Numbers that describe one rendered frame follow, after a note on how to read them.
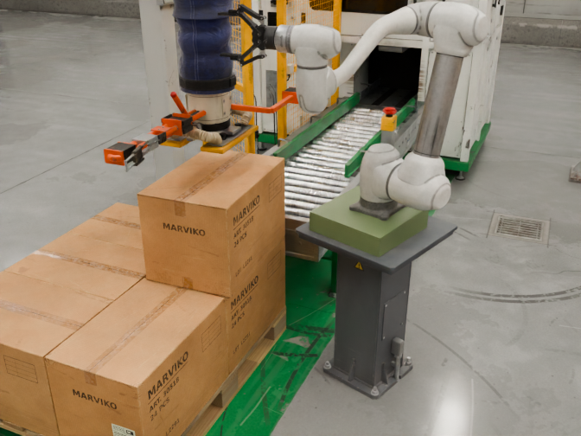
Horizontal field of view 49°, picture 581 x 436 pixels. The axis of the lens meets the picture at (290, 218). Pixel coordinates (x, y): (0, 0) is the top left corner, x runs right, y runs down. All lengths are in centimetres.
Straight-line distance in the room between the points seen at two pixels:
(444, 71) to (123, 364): 153
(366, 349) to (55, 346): 130
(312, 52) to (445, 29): 54
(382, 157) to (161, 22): 195
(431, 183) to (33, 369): 160
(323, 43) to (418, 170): 64
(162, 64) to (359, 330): 210
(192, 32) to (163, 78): 160
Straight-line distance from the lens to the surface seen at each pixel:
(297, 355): 320
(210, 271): 261
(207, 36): 252
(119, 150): 216
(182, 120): 246
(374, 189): 257
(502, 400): 310
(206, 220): 250
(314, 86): 214
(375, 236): 248
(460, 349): 335
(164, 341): 243
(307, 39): 211
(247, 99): 390
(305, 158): 407
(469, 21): 238
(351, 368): 301
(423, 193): 243
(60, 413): 260
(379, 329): 283
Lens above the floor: 196
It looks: 26 degrees down
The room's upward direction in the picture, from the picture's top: straight up
